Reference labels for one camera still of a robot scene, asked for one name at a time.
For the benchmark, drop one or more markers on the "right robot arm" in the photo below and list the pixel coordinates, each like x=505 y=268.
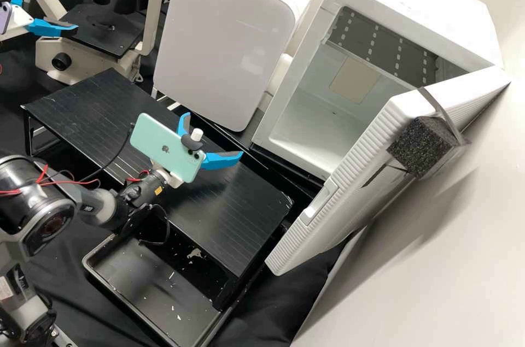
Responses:
x=37 y=199

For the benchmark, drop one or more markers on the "wrist camera phone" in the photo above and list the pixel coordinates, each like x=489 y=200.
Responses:
x=3 y=15
x=164 y=146

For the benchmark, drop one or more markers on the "cream microscope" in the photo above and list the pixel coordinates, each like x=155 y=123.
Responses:
x=53 y=48

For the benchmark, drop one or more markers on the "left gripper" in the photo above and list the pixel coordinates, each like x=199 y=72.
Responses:
x=19 y=19

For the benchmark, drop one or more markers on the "right wrist camera phone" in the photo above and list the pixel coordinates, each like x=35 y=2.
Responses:
x=164 y=146

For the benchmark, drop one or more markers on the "black tray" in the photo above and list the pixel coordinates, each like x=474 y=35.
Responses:
x=139 y=281

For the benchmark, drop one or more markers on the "left wrist camera phone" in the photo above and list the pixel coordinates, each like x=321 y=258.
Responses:
x=3 y=15

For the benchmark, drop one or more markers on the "incubator door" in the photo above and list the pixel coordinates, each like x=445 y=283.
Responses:
x=369 y=183

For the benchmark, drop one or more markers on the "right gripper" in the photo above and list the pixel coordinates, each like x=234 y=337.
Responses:
x=175 y=182

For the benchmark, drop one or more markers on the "white box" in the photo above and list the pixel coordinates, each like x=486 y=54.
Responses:
x=221 y=35

